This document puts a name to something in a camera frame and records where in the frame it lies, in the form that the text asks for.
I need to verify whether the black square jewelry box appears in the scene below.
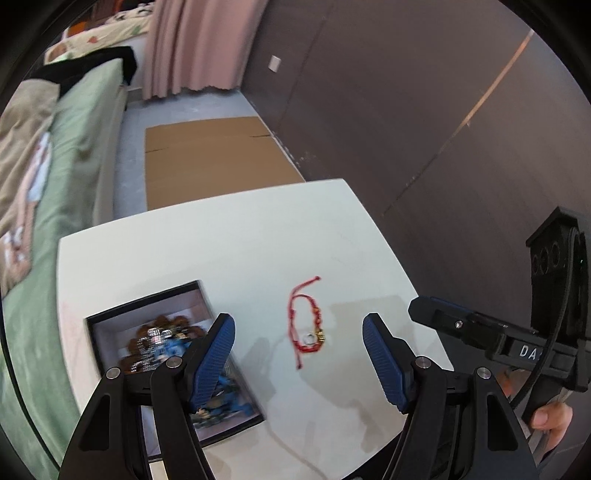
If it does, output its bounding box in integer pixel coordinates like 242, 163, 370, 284
86, 280, 264, 460

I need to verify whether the beige comforter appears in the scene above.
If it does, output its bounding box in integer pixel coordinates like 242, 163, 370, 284
1, 79, 60, 296

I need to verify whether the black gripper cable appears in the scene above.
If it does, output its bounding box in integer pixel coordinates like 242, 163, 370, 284
512, 225, 585, 407

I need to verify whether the person's right hand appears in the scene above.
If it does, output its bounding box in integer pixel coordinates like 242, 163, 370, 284
497, 369, 573, 459

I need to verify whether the floral patterned bedding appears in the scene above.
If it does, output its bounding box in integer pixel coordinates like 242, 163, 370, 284
43, 2, 154, 65

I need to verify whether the red string bracelet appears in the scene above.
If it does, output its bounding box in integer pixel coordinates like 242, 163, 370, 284
286, 275, 330, 371

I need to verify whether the brown cardboard floor sheet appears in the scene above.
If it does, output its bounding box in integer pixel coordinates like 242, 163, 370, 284
145, 116, 303, 210

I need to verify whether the black clothing on bed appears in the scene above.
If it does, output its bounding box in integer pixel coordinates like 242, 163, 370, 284
30, 46, 137, 87

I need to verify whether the silver chain bracelet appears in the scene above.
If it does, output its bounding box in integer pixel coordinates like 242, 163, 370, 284
131, 324, 187, 370

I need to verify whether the white low table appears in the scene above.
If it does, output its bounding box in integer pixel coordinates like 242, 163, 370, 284
57, 180, 451, 479

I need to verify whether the brown wooden bead bracelet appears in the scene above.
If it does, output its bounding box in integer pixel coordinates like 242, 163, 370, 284
126, 314, 209, 365

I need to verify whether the blue braided bracelet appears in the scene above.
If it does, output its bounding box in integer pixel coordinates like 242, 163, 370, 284
156, 336, 253, 425

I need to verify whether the bed with green sheet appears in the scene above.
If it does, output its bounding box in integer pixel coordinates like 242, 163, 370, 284
1, 60, 127, 479

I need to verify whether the white wall socket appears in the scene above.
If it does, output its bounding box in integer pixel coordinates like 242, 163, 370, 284
269, 55, 281, 73

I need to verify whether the pink curtain right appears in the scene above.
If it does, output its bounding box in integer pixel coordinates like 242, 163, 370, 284
142, 0, 267, 100

